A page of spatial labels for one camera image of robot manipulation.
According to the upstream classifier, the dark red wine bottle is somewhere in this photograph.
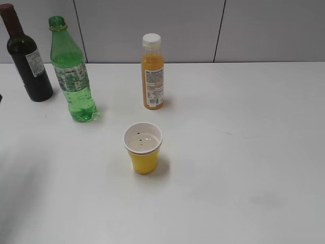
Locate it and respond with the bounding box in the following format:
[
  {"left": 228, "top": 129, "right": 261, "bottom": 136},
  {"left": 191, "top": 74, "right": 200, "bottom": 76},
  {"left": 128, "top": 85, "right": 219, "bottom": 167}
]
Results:
[{"left": 1, "top": 4, "right": 53, "bottom": 102}]

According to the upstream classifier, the orange juice bottle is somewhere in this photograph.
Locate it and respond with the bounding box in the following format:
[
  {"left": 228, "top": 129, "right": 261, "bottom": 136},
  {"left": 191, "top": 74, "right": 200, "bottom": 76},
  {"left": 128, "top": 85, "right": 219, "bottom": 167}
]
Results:
[{"left": 141, "top": 33, "right": 165, "bottom": 110}]

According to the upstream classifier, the green sprite bottle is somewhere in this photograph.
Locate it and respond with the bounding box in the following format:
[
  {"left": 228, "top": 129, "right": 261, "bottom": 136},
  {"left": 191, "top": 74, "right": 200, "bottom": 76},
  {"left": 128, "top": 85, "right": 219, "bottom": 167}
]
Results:
[{"left": 49, "top": 16, "right": 98, "bottom": 122}]

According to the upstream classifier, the yellow paper cup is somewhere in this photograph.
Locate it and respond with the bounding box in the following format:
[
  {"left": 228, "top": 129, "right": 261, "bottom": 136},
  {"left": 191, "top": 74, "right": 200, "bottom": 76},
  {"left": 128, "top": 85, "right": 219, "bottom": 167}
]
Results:
[{"left": 123, "top": 122, "right": 163, "bottom": 174}]

